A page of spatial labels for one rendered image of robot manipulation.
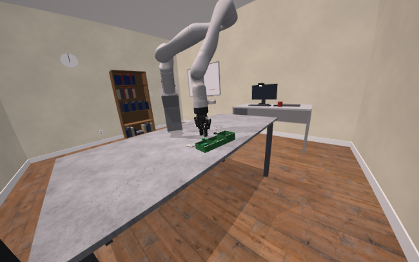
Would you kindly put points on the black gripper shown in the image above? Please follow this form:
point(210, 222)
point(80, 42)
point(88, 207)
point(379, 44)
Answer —
point(202, 120)

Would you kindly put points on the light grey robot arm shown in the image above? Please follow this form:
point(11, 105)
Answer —
point(224, 16)

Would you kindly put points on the green rack of bins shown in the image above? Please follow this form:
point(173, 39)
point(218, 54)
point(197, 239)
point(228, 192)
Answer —
point(214, 142)

